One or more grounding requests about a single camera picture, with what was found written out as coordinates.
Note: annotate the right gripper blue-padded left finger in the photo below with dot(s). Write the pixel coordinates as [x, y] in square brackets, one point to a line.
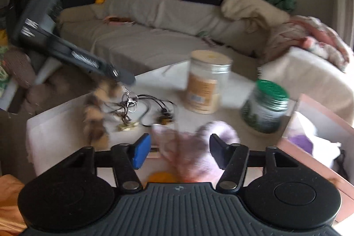
[126, 159]

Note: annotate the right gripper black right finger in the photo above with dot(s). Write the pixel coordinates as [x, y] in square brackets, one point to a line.
[232, 159]

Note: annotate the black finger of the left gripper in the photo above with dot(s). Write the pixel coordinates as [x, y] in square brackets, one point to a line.
[123, 76]

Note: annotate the brown furry tail keychain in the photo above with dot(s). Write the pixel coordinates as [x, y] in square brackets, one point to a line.
[93, 116]

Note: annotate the lavender fluffy sock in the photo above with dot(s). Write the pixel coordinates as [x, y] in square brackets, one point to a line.
[189, 154]

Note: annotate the purple fuzzy sponge pad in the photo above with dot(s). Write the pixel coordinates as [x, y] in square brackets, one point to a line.
[303, 142]

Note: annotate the orange sleeve forearm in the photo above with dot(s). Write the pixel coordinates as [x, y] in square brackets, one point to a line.
[11, 221]

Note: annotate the left hand brown knit glove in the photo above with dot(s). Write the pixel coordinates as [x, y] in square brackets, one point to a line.
[38, 87]

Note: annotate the beige sofa with cover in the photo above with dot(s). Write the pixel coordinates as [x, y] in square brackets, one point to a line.
[167, 31]

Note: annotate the green-lidded glass jar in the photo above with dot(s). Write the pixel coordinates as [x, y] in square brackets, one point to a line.
[265, 107]

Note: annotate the pink snack tray on sofa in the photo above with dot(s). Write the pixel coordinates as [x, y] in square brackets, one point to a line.
[114, 20]

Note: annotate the tall tan lidded canister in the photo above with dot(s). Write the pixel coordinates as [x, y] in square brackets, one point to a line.
[208, 74]

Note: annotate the white folded towel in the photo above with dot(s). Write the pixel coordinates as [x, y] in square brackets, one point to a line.
[324, 151]

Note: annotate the pink cardboard box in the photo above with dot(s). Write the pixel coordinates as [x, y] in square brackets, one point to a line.
[335, 129]

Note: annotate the pink floral blanket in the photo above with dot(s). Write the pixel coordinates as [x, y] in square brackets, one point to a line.
[310, 34]

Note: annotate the cream pillow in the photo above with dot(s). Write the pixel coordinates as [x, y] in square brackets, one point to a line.
[257, 14]

